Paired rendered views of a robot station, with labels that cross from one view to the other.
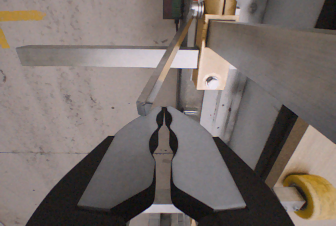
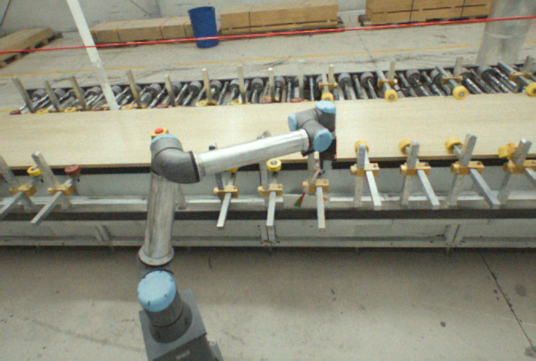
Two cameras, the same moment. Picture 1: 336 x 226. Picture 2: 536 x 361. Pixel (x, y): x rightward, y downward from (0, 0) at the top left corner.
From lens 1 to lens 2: 1.63 m
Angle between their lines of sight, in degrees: 62
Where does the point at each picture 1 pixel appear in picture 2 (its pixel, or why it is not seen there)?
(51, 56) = (321, 218)
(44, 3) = not seen: outside the picture
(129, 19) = (313, 323)
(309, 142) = (342, 155)
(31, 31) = not seen: outside the picture
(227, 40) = (310, 172)
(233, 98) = (348, 195)
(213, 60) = (318, 182)
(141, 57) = (319, 198)
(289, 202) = not seen: hidden behind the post
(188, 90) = (341, 206)
